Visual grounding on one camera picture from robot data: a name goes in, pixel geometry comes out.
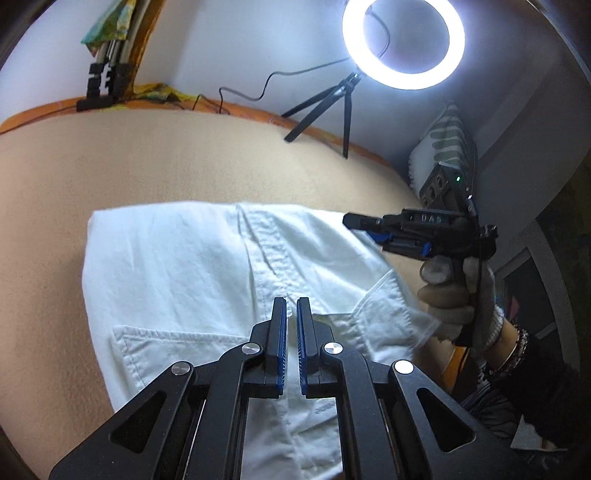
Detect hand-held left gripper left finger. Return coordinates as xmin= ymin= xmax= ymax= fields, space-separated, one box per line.
xmin=48 ymin=298 xmax=288 ymax=480

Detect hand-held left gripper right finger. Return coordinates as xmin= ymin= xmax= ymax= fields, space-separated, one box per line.
xmin=297 ymin=298 xmax=513 ymax=480

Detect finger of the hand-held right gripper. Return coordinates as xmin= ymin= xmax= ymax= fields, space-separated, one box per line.
xmin=342 ymin=211 xmax=404 ymax=234
xmin=369 ymin=232 xmax=434 ymax=257

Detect white long-sleeved shirt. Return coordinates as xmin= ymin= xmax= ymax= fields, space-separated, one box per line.
xmin=82 ymin=202 xmax=441 ymax=480

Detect person's right forearm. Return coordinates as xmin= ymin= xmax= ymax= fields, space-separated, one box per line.
xmin=485 ymin=318 xmax=591 ymax=448

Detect person's right hand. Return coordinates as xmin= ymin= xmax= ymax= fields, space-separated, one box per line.
xmin=418 ymin=255 xmax=506 ymax=354

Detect white green patterned towel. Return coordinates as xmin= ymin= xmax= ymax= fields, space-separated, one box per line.
xmin=406 ymin=102 xmax=478 ymax=199

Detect grey striped garment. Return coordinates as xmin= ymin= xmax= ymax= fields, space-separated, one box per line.
xmin=457 ymin=360 xmax=527 ymax=437

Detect black gooseneck phone holder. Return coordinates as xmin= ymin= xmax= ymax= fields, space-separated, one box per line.
xmin=365 ymin=9 xmax=393 ymax=58

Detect yellow green crumpled cloth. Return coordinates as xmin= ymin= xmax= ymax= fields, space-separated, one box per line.
xmin=131 ymin=82 xmax=197 ymax=107

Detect brown wooden board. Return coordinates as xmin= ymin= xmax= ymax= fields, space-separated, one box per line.
xmin=127 ymin=0 xmax=167 ymax=90

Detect folded silver black stand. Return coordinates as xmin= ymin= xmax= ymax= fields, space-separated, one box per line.
xmin=76 ymin=39 xmax=134 ymax=112

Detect colourful printed cloth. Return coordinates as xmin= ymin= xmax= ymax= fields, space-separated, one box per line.
xmin=81 ymin=0 xmax=139 ymax=47

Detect table with orange cloth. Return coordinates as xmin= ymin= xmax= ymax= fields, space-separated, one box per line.
xmin=0 ymin=95 xmax=472 ymax=402

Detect beaded bracelets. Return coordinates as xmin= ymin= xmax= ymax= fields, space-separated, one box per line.
xmin=487 ymin=325 xmax=529 ymax=374

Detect black power cable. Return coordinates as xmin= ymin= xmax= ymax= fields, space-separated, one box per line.
xmin=191 ymin=55 xmax=356 ymax=114

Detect white ring light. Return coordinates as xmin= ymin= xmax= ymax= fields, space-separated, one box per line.
xmin=342 ymin=0 xmax=465 ymax=90

